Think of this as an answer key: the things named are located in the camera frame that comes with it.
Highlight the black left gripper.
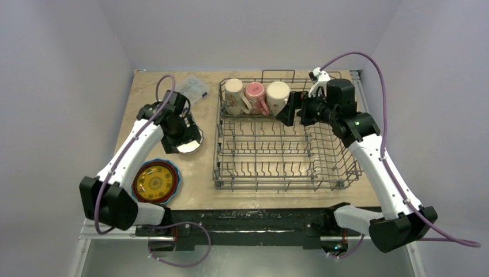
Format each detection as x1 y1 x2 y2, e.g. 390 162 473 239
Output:
162 112 200 154

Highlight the white scalloped bowl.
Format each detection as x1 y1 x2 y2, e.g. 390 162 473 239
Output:
177 129 204 154

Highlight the green inside floral mug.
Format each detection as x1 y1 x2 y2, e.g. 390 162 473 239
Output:
266 81 291 116

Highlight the pink ghost mug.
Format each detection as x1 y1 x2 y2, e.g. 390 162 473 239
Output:
243 82 270 116

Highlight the seahorse pattern tall mug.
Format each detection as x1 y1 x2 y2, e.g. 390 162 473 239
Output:
224 78 251 115

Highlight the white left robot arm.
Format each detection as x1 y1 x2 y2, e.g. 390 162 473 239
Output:
79 90 203 236

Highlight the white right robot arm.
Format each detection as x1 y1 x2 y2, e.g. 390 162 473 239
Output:
276 78 438 253

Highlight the clear plastic box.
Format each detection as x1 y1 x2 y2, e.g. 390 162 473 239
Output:
175 74 210 105

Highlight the blue scalloped plate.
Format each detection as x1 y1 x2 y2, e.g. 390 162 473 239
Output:
130 158 183 207

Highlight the yellow patterned plate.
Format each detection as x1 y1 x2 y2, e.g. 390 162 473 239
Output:
134 164 175 203

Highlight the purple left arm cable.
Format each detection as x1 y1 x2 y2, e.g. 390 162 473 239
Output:
93 74 177 236

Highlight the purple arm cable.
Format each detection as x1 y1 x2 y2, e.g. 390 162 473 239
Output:
93 74 177 236
320 51 482 249

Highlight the grey wire dish rack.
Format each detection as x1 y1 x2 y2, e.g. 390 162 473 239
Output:
212 81 362 192

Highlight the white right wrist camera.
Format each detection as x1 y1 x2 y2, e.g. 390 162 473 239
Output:
308 68 331 98

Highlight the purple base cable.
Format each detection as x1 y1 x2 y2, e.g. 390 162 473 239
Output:
148 222 213 269

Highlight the black table front rail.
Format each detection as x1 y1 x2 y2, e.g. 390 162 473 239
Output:
136 208 359 251

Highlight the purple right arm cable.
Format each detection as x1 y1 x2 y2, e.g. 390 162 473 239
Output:
320 51 482 249

